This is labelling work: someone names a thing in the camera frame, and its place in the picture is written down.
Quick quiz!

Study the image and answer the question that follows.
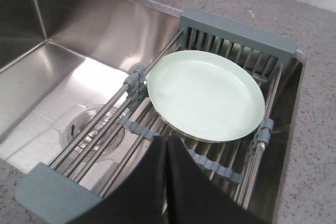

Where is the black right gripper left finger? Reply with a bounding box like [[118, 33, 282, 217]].
[[70, 136, 166, 223]]

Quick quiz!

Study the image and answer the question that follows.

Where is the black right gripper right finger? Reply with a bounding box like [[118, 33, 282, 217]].
[[166, 136, 264, 223]]

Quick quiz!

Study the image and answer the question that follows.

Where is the light green round plate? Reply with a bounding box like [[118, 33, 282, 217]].
[[147, 50, 265, 143]]

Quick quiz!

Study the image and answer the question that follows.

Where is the grey-blue sink dry rack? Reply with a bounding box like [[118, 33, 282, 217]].
[[15, 8, 297, 223]]

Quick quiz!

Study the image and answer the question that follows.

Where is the round steel sink drain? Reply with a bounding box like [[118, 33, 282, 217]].
[[60, 104, 125, 162]]

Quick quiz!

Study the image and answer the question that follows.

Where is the stainless steel sink basin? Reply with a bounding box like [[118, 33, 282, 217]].
[[1, 0, 302, 222]]

